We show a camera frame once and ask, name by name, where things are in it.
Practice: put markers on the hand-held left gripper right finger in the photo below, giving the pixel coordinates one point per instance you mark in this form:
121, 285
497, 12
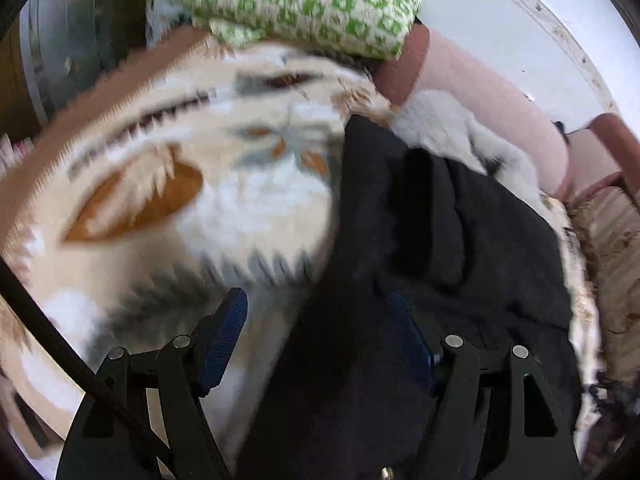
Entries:
411, 332

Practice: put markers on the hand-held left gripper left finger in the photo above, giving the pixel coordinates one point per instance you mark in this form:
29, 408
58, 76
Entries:
226, 330

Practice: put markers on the black garment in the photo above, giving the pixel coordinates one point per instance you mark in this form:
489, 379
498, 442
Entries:
440, 240

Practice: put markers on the patterned beige blanket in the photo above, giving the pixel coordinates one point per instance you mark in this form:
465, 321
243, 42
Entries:
165, 200

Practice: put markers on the beige patterned bedding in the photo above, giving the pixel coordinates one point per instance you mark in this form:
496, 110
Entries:
612, 270

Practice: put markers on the white fluffy cloth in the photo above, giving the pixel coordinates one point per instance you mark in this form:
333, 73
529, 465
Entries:
450, 125

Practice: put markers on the pink bolster cushion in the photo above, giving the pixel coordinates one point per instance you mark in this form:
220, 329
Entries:
500, 110

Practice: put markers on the green patterned pillow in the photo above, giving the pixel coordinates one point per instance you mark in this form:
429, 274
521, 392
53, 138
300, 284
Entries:
305, 5

